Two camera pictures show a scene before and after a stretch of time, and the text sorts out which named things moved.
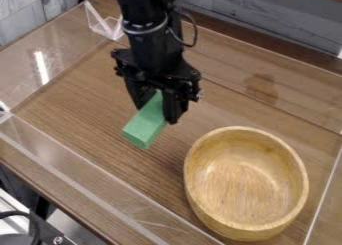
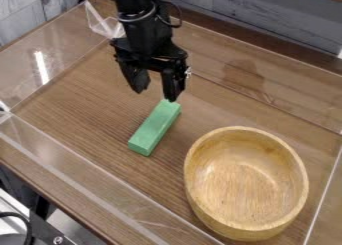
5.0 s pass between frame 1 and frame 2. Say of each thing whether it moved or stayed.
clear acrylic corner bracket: stayed
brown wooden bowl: stayed
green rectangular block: moved
